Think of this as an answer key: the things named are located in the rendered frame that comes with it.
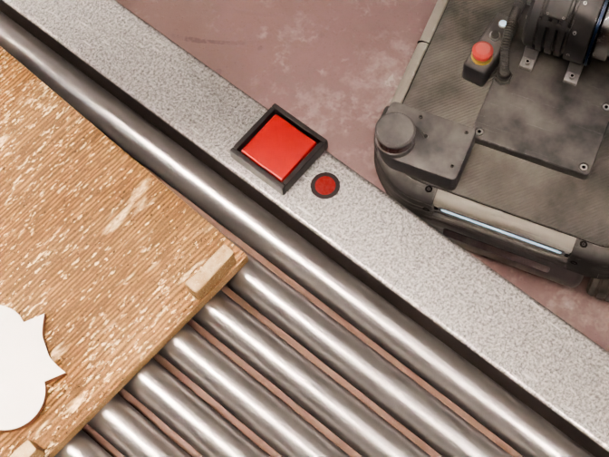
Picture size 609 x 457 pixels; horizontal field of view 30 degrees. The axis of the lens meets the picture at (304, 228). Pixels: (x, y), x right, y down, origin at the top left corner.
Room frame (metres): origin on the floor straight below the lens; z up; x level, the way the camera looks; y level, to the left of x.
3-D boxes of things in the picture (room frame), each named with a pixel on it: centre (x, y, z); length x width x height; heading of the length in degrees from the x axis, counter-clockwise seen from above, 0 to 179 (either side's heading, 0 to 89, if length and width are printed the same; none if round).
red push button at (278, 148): (0.60, 0.02, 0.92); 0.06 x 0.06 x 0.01; 43
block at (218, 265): (0.45, 0.10, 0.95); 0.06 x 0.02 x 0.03; 130
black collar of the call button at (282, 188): (0.60, 0.02, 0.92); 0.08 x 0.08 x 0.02; 43
